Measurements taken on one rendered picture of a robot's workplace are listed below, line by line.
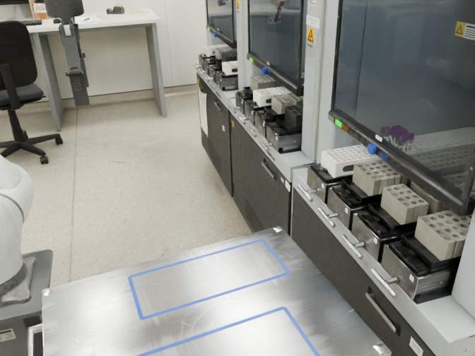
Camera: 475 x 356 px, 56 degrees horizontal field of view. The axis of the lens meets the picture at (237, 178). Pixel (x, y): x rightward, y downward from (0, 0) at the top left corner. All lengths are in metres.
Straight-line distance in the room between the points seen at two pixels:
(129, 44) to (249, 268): 3.89
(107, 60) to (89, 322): 3.96
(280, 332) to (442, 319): 0.40
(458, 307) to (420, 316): 0.09
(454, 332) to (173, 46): 4.14
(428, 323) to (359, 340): 0.25
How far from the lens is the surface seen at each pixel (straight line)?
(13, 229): 1.26
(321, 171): 1.48
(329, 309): 0.97
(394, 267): 1.18
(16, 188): 1.38
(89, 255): 2.58
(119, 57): 4.77
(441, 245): 1.14
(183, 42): 4.82
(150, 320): 0.97
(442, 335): 1.11
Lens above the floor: 1.50
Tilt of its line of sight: 29 degrees down
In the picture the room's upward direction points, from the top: 2 degrees counter-clockwise
